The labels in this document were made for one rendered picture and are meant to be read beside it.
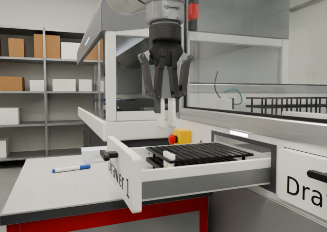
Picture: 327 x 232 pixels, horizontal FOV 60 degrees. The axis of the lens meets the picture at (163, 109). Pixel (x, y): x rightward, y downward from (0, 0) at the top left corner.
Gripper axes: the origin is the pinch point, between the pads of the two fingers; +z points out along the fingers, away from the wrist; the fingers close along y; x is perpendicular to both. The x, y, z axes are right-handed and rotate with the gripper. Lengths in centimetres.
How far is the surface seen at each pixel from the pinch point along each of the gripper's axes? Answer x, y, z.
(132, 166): -10.6, -11.1, 8.7
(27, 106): 431, -66, 16
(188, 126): 35.4, 22.8, 8.3
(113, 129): 84, 3, 14
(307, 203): -21.3, 20.7, 17.0
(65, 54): 384, -9, -62
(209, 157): -4.1, 9.2, 10.4
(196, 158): -4.3, 5.6, 10.3
